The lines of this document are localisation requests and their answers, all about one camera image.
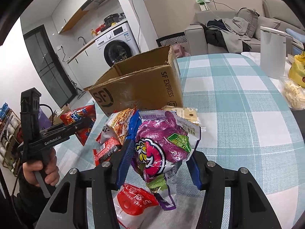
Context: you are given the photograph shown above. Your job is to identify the red dark snack packet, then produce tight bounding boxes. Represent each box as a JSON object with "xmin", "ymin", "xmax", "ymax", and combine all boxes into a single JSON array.
[{"xmin": 92, "ymin": 137, "xmax": 121, "ymax": 166}]

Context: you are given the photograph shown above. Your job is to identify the red orange chip bag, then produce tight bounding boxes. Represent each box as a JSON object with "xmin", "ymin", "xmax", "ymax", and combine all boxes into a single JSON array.
[{"xmin": 60, "ymin": 104, "xmax": 96, "ymax": 146}]

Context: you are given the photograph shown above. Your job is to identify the noodle snack bag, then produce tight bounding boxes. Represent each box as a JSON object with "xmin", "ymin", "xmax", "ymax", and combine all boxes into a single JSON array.
[{"xmin": 96, "ymin": 107, "xmax": 136, "ymax": 145}]

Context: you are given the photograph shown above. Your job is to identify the purple snack bag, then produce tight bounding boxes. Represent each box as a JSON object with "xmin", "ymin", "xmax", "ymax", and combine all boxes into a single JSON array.
[{"xmin": 132, "ymin": 110, "xmax": 201, "ymax": 210}]

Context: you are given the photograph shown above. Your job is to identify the red white balloon glue bag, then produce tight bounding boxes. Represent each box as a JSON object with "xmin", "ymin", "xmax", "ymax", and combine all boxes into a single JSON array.
[{"xmin": 113, "ymin": 184, "xmax": 159, "ymax": 228}]

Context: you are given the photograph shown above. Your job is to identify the cream cookie packet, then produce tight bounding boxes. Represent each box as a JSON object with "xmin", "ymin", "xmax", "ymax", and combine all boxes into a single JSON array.
[{"xmin": 162, "ymin": 106, "xmax": 201, "ymax": 126}]

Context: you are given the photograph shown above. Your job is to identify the person's left hand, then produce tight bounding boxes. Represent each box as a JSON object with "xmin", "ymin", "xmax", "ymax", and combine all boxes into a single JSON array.
[{"xmin": 22, "ymin": 148, "xmax": 60, "ymax": 187}]

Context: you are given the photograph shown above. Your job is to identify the small cardboard box on floor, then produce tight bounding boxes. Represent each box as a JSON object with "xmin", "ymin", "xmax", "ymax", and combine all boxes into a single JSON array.
[{"xmin": 49, "ymin": 104, "xmax": 70, "ymax": 125}]

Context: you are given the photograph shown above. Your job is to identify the teal plaid tablecloth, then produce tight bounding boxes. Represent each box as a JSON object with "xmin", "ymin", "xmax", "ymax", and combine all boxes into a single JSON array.
[{"xmin": 55, "ymin": 54, "xmax": 304, "ymax": 228}]

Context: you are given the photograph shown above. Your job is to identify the black glass door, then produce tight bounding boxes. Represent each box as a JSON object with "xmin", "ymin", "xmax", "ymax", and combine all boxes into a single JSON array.
[{"xmin": 23, "ymin": 25, "xmax": 76, "ymax": 108}]

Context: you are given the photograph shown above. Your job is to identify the brown cardboard SF box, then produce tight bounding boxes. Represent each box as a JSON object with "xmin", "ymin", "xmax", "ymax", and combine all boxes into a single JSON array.
[{"xmin": 89, "ymin": 46, "xmax": 183, "ymax": 116}]

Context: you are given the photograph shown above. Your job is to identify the white washing machine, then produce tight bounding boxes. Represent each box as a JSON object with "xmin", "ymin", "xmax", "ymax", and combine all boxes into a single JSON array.
[{"xmin": 95, "ymin": 22, "xmax": 140, "ymax": 67}]

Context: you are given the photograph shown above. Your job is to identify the clear bag of noodles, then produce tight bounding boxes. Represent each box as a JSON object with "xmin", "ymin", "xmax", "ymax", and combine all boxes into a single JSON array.
[{"xmin": 279, "ymin": 77, "xmax": 305, "ymax": 110}]

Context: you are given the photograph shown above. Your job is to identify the grey sofa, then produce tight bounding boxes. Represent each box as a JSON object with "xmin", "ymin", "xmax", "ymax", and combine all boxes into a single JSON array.
[{"xmin": 185, "ymin": 0, "xmax": 304, "ymax": 55}]

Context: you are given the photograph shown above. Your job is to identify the black appliance on washer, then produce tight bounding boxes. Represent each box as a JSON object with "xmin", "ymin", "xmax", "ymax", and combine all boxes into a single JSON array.
[{"xmin": 104, "ymin": 14, "xmax": 119, "ymax": 28}]

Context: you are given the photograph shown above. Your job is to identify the black patterned chair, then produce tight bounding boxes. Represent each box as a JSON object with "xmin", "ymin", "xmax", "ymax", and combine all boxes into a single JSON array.
[{"xmin": 156, "ymin": 32, "xmax": 187, "ymax": 47}]

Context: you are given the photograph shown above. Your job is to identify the grey jacket on sofa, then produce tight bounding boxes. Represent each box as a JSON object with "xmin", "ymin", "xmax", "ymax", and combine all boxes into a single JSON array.
[{"xmin": 203, "ymin": 17, "xmax": 252, "ymax": 53}]

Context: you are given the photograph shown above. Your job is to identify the yellow plastic bag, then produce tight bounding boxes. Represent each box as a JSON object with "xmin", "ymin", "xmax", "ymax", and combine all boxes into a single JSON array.
[{"xmin": 288, "ymin": 51, "xmax": 305, "ymax": 88}]

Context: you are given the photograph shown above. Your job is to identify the white cylindrical bin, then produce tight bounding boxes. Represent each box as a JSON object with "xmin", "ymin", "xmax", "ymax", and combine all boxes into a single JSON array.
[{"xmin": 260, "ymin": 26, "xmax": 286, "ymax": 79}]

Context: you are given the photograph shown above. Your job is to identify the grey sofa cushion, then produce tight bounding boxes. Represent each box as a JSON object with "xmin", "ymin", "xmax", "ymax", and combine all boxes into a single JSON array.
[{"xmin": 237, "ymin": 8, "xmax": 259, "ymax": 38}]

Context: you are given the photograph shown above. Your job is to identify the white power strip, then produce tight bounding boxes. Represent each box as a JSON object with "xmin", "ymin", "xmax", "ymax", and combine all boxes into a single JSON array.
[{"xmin": 196, "ymin": 0, "xmax": 210, "ymax": 11}]

